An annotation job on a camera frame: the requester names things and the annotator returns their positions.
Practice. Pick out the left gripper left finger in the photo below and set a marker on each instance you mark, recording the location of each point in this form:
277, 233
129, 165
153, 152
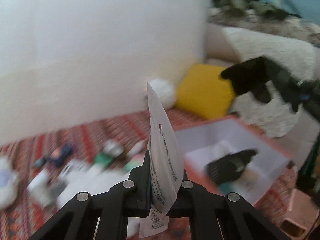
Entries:
105, 215

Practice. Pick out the floral quilt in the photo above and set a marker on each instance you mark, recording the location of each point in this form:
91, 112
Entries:
291, 27

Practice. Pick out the green clothes pile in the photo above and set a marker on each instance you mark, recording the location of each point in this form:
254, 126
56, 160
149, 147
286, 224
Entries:
238, 8

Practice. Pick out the yellow cushion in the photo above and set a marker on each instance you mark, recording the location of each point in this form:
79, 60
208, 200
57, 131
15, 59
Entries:
204, 93

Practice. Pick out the blue haired doll figure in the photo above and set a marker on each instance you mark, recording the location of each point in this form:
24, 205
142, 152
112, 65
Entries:
57, 158

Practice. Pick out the small white purple plush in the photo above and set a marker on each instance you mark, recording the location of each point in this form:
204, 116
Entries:
9, 183

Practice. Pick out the pink stool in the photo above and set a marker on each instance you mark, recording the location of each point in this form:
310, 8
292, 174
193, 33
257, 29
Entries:
300, 216

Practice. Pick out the patterned red bedspread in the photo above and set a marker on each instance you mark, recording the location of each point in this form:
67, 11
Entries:
24, 217

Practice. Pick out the white paper packet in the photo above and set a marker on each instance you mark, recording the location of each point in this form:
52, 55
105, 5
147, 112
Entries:
166, 168

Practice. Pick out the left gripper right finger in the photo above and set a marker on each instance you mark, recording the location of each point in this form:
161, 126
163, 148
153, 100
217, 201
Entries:
212, 216

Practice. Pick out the salmon pink storage box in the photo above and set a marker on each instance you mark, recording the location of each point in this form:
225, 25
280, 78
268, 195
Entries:
203, 143

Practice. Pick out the round white fluffy plush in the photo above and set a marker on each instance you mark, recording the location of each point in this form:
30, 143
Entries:
165, 91

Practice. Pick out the white lace cloth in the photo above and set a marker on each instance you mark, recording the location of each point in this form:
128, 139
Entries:
274, 82

